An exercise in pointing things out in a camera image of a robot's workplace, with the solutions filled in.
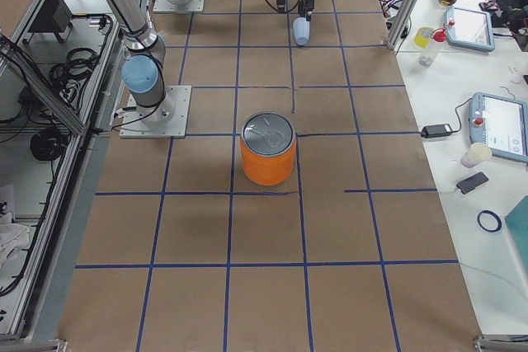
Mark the teach pendant tablet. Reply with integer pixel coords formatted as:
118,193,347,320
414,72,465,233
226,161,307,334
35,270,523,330
445,6,495,52
469,92,527,163

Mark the black cable bundle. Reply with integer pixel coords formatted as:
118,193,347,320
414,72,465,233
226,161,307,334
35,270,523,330
29,124,67,163

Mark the orange can with silver lid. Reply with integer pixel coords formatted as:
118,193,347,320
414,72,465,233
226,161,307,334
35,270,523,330
240,112,296,186

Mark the far teach pendant tablet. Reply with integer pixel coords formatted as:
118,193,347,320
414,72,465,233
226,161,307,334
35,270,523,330
445,6,495,52

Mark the teal box corner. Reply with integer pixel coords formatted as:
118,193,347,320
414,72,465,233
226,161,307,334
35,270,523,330
506,195,528,271

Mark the white paper cup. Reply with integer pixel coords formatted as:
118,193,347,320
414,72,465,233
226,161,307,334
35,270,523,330
460,143,493,168

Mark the black smartphone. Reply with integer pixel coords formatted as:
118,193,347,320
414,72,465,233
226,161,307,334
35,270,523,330
456,171,489,195

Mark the aluminium side frame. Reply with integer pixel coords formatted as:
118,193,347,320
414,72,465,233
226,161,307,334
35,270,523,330
1,0,119,342

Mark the yellow tape roll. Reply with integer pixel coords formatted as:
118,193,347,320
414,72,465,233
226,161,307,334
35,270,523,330
413,26,435,49

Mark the light blue cup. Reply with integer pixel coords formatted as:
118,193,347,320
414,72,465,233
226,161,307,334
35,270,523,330
292,16,310,46

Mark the blue tape ring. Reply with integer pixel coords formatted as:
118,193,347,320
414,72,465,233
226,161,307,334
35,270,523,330
477,209,503,234

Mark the black power adapter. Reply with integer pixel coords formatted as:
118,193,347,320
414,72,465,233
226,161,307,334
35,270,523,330
420,124,454,138

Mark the clear plastic bottle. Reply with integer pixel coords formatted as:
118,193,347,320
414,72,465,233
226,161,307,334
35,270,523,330
418,27,447,67

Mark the near teach pendant tablet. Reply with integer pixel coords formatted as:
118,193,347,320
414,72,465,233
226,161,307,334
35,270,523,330
469,92,527,163

